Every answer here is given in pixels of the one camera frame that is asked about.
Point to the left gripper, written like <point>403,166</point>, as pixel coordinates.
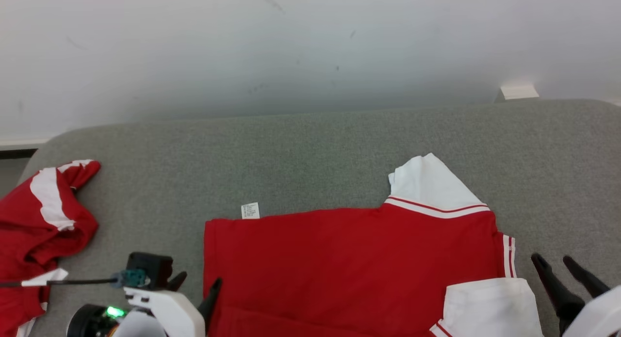
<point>174,317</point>

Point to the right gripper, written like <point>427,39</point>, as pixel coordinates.
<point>601,317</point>

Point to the red shirt with white sleeves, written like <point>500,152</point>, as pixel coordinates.
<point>339,269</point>

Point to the red shorts with white stripe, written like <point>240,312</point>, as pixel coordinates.
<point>29,220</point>

